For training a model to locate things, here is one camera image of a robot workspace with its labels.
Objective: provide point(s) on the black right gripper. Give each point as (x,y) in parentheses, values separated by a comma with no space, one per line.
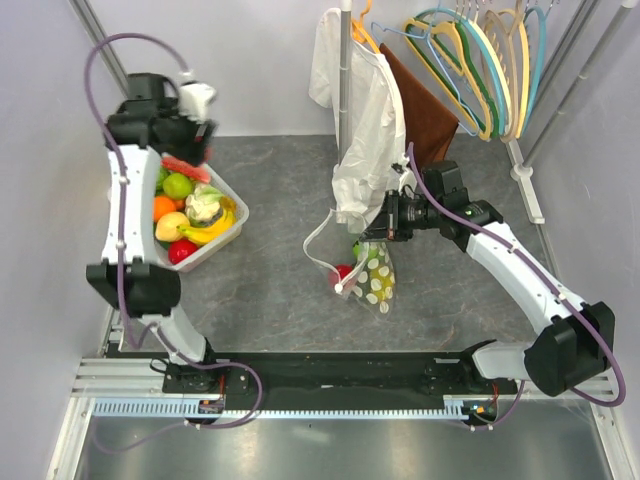
(389,227)

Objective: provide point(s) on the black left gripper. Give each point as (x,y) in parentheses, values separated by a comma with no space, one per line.
(194,151)

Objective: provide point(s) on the round green watermelon toy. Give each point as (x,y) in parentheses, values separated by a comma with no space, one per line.
(362,251)

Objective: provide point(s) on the watermelon slice toy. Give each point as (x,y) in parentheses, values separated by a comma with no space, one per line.
(197,173)

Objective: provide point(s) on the clear spotted zip top bag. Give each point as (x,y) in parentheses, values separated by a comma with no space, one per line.
(331,243)

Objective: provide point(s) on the red pomegranate toy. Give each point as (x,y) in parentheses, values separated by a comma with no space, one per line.
(337,279)

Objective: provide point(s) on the yellow bell pepper toy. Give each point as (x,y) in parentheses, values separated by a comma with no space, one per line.
(383,289)

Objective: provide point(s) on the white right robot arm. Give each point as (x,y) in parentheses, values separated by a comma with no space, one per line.
(574,339)

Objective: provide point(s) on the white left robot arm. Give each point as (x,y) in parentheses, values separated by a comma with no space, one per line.
(129,274)

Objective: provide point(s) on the green tomato toy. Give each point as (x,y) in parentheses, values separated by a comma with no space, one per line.
(163,173)

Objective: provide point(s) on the green apple toy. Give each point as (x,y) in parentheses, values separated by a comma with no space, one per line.
(177,186)

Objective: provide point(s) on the white garment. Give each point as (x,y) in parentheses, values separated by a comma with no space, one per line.
(375,118)

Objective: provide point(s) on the orange toy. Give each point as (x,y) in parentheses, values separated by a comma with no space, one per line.
(162,205)

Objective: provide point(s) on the yellow pear toy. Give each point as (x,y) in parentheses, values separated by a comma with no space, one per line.
(168,227)

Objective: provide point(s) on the grey metal rack pole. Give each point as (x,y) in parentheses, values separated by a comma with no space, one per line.
(346,7)

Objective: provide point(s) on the white plastic fruit basket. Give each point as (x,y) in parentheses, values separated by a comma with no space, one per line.
(230,201)

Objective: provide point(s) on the yellow banana toy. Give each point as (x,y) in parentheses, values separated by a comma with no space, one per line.
(203,235)

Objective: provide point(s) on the red tomato toy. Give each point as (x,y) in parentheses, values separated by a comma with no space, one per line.
(180,250)

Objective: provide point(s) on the brown towel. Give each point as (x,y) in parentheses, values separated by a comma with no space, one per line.
(430,126)

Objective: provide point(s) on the grey diagonal rack pole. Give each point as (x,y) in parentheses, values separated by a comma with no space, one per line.
(584,42)

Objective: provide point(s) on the yellow clothes hanger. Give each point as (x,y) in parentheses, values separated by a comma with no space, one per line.
(444,49)

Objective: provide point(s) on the green clothes hanger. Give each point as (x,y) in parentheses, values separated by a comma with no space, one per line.
(475,65)

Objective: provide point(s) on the orange clothes hanger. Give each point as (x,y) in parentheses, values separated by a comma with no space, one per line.
(359,31)

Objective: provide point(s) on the blue clothes hanger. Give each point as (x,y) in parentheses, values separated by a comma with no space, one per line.
(492,60)

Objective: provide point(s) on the beige clothes hanger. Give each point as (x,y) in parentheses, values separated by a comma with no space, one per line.
(508,38)

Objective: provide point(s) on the teal clothes hanger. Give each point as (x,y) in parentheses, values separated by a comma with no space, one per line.
(539,50)

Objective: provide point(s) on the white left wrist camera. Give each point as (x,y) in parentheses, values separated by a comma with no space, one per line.
(195,97)

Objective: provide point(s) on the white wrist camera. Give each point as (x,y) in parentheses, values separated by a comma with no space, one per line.
(402,164)
(195,97)

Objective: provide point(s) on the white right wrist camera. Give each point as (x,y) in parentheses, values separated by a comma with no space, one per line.
(402,164)

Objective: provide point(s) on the aluminium frame rail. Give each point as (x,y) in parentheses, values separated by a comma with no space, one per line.
(94,29)

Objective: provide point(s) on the light blue cable duct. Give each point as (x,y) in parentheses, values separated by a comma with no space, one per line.
(197,409)

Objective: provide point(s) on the light blue wire hanger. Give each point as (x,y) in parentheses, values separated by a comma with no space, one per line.
(420,37)

